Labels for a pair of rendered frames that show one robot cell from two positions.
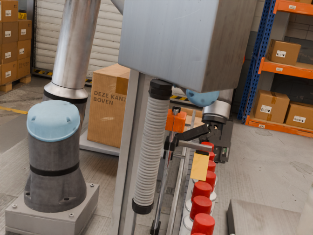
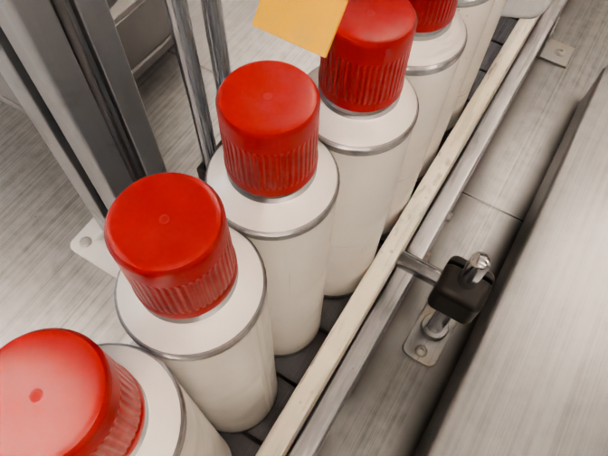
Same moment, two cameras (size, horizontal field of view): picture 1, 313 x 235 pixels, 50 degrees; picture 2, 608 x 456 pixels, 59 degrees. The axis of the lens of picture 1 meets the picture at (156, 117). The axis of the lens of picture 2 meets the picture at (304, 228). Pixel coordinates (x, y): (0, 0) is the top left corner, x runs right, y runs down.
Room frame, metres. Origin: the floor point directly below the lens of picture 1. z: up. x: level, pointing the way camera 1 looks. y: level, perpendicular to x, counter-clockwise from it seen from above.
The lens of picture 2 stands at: (0.45, -0.16, 1.21)
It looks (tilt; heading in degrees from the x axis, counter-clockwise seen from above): 61 degrees down; 24
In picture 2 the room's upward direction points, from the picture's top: 2 degrees clockwise
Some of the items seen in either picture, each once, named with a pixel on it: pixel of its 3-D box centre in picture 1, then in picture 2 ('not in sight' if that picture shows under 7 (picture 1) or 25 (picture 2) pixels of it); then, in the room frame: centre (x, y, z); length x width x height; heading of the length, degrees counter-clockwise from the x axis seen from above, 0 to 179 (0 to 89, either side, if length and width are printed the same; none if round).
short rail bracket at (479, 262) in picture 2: not in sight; (454, 298); (0.61, -0.20, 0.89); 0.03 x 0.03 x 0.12; 84
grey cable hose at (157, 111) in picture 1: (151, 149); not in sight; (0.46, 0.00, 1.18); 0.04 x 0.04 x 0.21
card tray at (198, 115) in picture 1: (199, 122); not in sight; (1.61, -0.22, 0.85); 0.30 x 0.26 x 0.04; 174
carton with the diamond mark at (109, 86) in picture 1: (132, 104); not in sight; (1.31, 0.10, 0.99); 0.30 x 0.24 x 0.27; 167
